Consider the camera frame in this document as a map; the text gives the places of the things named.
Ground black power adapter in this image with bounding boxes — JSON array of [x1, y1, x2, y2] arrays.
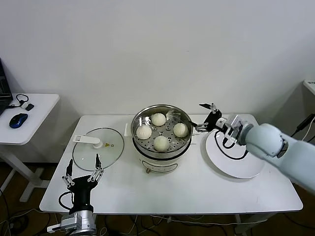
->
[[295, 113, 315, 132]]

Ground white floor cable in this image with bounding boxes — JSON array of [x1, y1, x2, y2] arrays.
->
[[98, 214, 237, 236]]

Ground white round plate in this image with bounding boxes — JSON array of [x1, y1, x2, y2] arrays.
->
[[201, 127, 266, 179]]

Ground stainless steel steamer basket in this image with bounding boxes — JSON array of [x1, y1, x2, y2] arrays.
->
[[130, 104, 193, 158]]

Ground black floor cables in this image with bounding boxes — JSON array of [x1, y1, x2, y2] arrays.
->
[[0, 190, 62, 236]]

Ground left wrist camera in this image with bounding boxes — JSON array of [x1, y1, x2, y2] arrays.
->
[[47, 224, 66, 233]]

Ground blue computer mouse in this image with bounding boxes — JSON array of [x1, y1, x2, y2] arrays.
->
[[9, 113, 29, 129]]

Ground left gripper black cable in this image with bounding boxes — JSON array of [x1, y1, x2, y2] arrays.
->
[[58, 191, 76, 211]]

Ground white steamed baozi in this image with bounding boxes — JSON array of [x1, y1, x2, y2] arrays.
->
[[153, 136, 170, 152], [151, 113, 167, 126], [136, 125, 153, 140], [173, 123, 189, 138]]

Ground white side table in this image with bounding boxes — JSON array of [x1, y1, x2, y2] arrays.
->
[[0, 93, 60, 203]]

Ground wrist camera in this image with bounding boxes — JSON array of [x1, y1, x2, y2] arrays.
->
[[47, 224, 66, 233], [223, 113, 244, 146]]

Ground white electric cooker pot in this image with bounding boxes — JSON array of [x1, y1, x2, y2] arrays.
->
[[124, 122, 200, 175]]

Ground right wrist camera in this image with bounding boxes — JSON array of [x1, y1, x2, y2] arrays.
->
[[223, 113, 244, 146]]

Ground white work table underframe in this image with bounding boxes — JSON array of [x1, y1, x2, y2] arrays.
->
[[233, 213, 276, 234]]

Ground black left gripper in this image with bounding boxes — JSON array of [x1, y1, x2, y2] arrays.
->
[[62, 153, 104, 213]]

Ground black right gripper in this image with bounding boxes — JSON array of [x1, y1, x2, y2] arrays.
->
[[189, 102, 227, 132]]

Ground black laptop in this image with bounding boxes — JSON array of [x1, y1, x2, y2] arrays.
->
[[0, 58, 13, 116]]

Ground black looped thin cable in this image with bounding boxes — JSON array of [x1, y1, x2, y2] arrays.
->
[[6, 94, 30, 109]]

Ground white hanging cable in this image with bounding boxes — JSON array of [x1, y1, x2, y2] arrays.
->
[[304, 119, 314, 143]]

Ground glass lid white handle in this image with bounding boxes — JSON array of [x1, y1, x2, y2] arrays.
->
[[72, 127, 125, 172]]

